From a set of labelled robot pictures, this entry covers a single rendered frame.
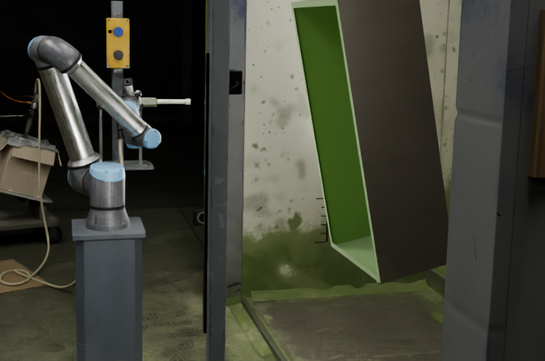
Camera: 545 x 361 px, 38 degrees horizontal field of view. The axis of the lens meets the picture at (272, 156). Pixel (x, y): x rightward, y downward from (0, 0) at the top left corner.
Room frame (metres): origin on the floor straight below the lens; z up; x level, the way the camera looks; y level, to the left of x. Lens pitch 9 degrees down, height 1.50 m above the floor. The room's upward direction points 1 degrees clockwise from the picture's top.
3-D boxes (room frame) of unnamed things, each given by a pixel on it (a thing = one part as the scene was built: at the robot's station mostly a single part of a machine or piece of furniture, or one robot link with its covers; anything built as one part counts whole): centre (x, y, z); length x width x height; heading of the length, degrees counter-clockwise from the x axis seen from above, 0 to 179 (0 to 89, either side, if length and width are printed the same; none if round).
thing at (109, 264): (3.39, 0.72, 0.32); 0.31 x 0.31 x 0.64; 15
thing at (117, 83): (4.28, 0.84, 0.82); 0.06 x 0.06 x 1.64; 15
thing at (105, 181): (3.40, 0.72, 0.83); 0.17 x 0.15 x 0.18; 38
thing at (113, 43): (4.22, 0.83, 1.42); 0.12 x 0.06 x 0.26; 105
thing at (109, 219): (3.39, 0.72, 0.69); 0.19 x 0.19 x 0.10
